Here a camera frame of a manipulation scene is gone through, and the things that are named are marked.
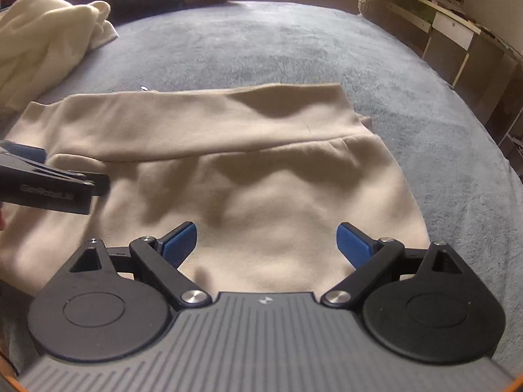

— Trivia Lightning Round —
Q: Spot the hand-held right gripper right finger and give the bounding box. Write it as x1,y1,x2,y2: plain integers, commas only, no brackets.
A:
321,221,465,308

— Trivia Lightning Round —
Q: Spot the light wooden desk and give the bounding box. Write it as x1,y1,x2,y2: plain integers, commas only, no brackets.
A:
382,0,523,125

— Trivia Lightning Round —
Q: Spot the beige zip jacket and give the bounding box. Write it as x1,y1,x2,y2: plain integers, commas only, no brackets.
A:
0,83,430,295

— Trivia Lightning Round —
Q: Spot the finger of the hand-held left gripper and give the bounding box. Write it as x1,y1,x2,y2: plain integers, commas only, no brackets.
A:
0,140,48,168
0,158,110,216

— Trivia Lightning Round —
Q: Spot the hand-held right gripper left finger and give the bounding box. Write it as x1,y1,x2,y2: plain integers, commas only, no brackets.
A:
69,221,212,309

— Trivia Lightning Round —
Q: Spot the cream fleece garment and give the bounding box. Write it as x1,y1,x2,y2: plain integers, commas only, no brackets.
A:
0,0,119,112

